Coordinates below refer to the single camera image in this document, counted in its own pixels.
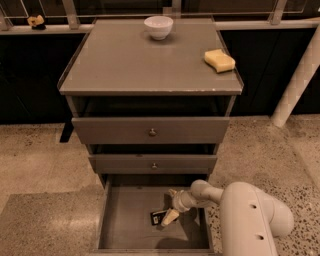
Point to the round top drawer knob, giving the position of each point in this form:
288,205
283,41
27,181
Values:
152,132

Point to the yellow sponge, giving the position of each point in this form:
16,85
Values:
220,61

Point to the white diagonal post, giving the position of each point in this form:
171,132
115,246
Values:
299,81

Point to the grey drawer cabinet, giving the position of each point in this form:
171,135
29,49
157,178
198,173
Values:
120,71

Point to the grey middle drawer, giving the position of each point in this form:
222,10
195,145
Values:
141,164

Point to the grey open bottom drawer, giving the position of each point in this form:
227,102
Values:
126,229

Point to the grey top drawer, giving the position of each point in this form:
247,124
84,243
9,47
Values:
170,130

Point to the metal railing frame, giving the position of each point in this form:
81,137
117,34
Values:
76,15

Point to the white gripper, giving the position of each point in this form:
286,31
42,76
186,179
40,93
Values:
180,202

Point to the round drawer knob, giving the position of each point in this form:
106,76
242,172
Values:
154,166
152,132

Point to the black rxbar chocolate bar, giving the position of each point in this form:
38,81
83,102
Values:
157,217

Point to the small yellow black object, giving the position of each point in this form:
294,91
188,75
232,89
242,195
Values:
36,22

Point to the white ceramic bowl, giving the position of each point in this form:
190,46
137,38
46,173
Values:
158,27

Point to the round middle drawer knob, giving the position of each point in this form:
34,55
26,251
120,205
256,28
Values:
154,166

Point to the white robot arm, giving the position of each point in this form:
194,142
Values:
250,219

